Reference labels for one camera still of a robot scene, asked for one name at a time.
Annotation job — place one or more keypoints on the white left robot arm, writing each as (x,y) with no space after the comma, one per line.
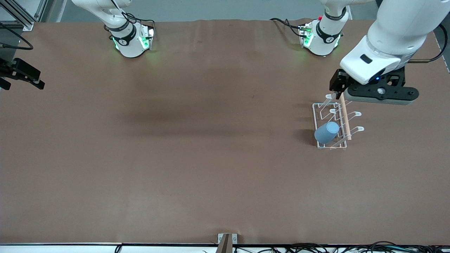
(393,31)

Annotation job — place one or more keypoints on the aluminium frame profile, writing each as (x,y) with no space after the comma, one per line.
(24,23)

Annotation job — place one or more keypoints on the blue plastic cup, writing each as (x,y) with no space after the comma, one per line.
(326,133)

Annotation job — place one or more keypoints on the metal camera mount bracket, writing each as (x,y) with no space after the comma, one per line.
(226,242)

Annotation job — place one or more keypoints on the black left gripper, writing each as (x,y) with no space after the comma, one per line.
(338,80)

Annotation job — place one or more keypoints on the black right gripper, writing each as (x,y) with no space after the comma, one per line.
(10,69)

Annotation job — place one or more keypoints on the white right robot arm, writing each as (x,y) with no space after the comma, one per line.
(128,44)

